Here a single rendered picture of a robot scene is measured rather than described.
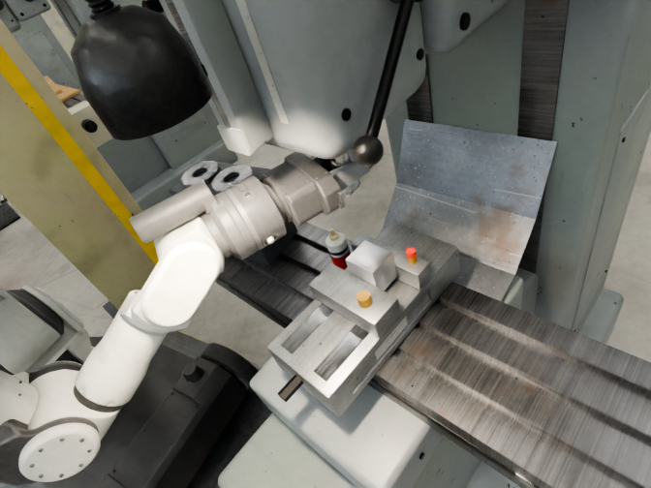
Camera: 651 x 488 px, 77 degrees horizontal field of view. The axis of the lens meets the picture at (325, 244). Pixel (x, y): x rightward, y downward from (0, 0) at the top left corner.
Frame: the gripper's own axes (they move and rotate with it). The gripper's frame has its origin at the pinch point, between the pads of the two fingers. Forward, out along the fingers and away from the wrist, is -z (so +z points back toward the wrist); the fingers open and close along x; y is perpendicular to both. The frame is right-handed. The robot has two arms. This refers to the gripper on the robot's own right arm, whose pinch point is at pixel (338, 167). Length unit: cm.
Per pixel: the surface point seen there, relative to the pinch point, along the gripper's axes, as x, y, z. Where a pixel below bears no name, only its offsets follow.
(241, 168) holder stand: 34.6, 11.8, 6.6
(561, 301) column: -9, 58, -43
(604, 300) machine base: -1, 102, -84
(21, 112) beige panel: 162, 11, 58
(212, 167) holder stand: 41.4, 11.8, 11.3
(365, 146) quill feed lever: -14.8, -10.4, 3.3
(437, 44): -6.9, -12.5, -12.6
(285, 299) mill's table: 14.3, 31.9, 13.1
